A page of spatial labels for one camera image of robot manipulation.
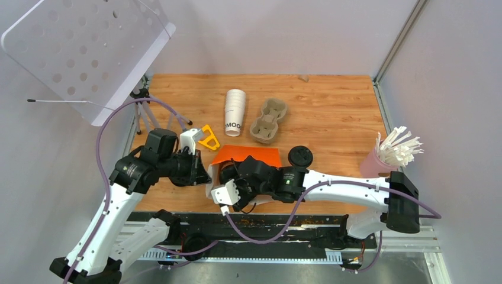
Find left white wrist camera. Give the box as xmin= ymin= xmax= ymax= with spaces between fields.
xmin=179 ymin=128 xmax=204 ymax=154

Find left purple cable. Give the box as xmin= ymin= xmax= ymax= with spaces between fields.
xmin=62 ymin=97 xmax=189 ymax=284

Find pink cup of wrapped straws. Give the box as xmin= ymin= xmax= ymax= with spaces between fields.
xmin=359 ymin=126 xmax=424 ymax=178

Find orange paper bag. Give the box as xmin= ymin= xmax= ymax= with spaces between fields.
xmin=205 ymin=145 xmax=281 ymax=205

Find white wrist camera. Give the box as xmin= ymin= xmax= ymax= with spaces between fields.
xmin=210 ymin=179 xmax=241 ymax=216
xmin=179 ymin=128 xmax=204 ymax=154

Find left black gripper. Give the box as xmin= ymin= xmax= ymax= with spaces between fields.
xmin=159 ymin=147 xmax=213 ymax=186

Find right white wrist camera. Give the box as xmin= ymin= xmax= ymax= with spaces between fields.
xmin=210 ymin=179 xmax=241 ymax=216

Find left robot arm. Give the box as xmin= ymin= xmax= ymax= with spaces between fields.
xmin=49 ymin=128 xmax=211 ymax=283

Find clear perforated acrylic panel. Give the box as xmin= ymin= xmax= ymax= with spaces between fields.
xmin=1 ymin=1 xmax=176 ymax=126

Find stacked pulp cup carriers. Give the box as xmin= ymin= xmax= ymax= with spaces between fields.
xmin=250 ymin=98 xmax=288 ymax=144

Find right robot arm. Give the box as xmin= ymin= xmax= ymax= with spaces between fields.
xmin=208 ymin=156 xmax=420 ymax=247

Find small brown wood block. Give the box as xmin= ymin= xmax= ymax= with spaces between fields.
xmin=298 ymin=75 xmax=310 ymax=82

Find stack of white paper cups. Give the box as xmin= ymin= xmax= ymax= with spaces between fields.
xmin=224 ymin=89 xmax=247 ymax=137

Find yellow plastic triangle holder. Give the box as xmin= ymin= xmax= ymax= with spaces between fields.
xmin=198 ymin=124 xmax=220 ymax=151

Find white tripod stand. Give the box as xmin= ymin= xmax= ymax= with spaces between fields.
xmin=130 ymin=86 xmax=193 ymax=135

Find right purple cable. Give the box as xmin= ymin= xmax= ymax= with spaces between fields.
xmin=223 ymin=180 xmax=442 ymax=246

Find black coffee cup lid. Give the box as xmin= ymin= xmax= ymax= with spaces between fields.
xmin=288 ymin=146 xmax=313 ymax=168

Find purple cable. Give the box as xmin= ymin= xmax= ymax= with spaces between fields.
xmin=62 ymin=97 xmax=189 ymax=284
xmin=223 ymin=180 xmax=442 ymax=246

